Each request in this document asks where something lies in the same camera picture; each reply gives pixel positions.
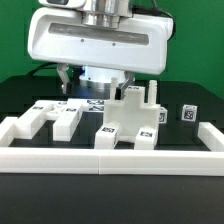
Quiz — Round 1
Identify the white chair back frame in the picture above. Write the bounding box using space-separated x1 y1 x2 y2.
15 99 84 142

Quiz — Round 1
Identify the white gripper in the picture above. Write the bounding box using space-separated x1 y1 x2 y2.
28 0 174 98

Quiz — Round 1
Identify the black cable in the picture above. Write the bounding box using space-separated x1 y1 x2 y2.
27 62 61 77

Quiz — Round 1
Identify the white U-shaped fence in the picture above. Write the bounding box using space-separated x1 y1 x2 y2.
0 117 224 176

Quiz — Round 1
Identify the white chair seat part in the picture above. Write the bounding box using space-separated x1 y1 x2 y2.
103 80 160 144

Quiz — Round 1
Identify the white marker base plate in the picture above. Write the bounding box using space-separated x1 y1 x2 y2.
67 98 105 113

